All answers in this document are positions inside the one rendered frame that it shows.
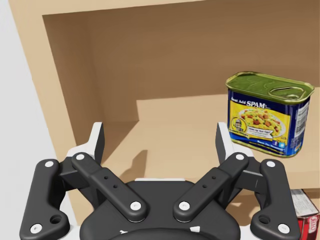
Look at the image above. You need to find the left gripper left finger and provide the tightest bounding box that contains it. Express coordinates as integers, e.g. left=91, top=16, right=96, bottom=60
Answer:
left=19, top=121, right=149, bottom=238

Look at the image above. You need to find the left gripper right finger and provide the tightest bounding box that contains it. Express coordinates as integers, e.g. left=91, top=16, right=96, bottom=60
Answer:
left=172, top=121, right=301, bottom=238

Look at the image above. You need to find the green and blue rectangular can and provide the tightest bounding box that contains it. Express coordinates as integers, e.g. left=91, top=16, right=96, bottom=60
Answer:
left=225, top=71, right=315, bottom=158

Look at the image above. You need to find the red carton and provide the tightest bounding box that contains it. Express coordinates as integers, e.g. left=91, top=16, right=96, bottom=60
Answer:
left=290, top=188, right=320, bottom=240

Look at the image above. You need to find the pale wooden shelf unit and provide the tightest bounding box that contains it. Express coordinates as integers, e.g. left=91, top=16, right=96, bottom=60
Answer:
left=9, top=0, right=320, bottom=226

